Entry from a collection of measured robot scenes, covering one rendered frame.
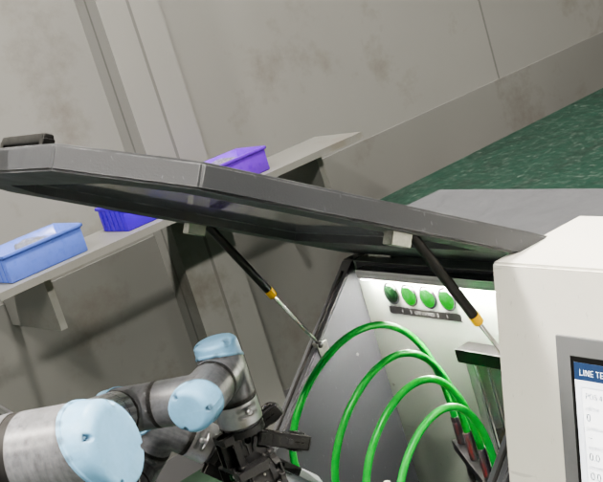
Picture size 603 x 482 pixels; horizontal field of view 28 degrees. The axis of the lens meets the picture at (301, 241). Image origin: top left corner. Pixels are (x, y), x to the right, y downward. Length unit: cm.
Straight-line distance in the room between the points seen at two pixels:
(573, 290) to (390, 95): 460
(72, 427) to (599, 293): 81
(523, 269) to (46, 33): 362
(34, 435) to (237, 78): 438
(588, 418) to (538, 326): 16
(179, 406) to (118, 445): 35
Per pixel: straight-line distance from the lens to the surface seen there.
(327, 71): 614
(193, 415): 185
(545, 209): 242
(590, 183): 524
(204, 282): 543
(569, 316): 189
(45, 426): 152
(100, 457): 148
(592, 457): 192
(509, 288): 198
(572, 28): 758
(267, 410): 219
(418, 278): 243
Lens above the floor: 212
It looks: 13 degrees down
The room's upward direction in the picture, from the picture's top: 17 degrees counter-clockwise
